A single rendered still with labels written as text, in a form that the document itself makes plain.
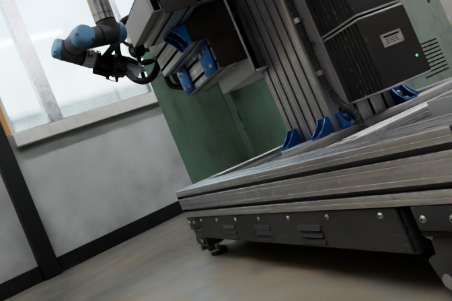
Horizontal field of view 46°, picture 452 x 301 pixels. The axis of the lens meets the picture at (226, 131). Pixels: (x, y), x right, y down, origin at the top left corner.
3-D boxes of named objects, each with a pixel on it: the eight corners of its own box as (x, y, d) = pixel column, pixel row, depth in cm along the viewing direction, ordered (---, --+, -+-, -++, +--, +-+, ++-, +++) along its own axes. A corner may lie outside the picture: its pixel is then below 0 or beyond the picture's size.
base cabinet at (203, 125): (208, 225, 243) (148, 83, 245) (282, 184, 284) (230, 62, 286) (277, 207, 211) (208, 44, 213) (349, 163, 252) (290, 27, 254)
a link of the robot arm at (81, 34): (99, 19, 184) (87, 33, 192) (70, 23, 177) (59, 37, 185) (108, 39, 184) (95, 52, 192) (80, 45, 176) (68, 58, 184)
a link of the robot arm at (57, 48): (56, 52, 183) (48, 61, 189) (87, 60, 189) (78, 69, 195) (58, 31, 185) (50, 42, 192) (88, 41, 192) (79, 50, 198)
